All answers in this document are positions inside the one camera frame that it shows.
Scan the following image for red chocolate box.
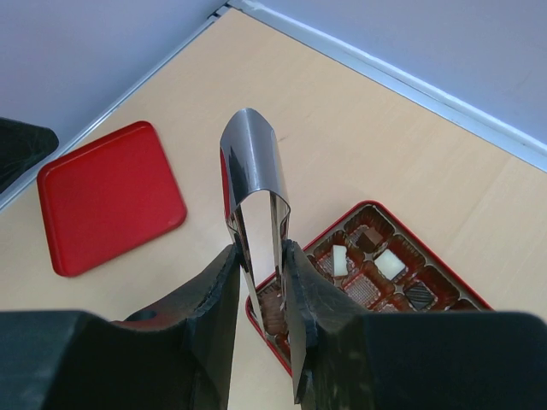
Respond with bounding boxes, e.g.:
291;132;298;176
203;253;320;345
244;199;495;377

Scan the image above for metal tongs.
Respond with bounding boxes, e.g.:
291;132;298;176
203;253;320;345
220;108;291;336

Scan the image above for dark square chocolate in box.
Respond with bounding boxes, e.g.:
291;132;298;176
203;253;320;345
356;227;384;253

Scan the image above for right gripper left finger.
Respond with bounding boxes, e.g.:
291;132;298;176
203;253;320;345
1;245;240;409

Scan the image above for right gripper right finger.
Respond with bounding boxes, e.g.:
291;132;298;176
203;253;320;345
284;240;546;409

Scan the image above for red box lid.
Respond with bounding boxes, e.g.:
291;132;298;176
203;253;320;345
37;120;187;278

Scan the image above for white chocolate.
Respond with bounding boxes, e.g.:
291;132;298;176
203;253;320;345
374;249;406;280

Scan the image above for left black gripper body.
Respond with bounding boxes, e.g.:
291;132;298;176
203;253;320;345
0;118;59;192

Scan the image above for white chocolate box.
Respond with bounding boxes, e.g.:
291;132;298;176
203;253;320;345
332;245;348;278

